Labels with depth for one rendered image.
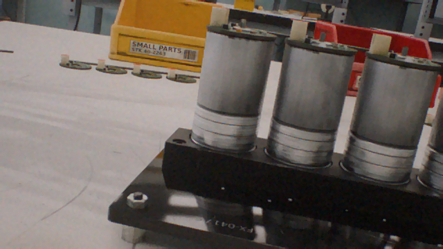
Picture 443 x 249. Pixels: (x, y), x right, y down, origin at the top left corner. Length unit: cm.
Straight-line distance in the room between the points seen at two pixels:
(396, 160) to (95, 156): 12
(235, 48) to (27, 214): 8
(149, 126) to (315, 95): 12
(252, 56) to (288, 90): 2
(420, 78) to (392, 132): 2
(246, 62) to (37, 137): 11
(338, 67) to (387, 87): 2
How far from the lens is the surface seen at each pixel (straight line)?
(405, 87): 17
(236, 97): 17
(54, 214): 16
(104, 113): 28
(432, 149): 19
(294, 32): 17
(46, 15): 478
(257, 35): 17
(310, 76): 17
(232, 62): 17
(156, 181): 17
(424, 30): 270
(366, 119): 17
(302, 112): 17
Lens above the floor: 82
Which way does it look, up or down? 15 degrees down
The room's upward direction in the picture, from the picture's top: 9 degrees clockwise
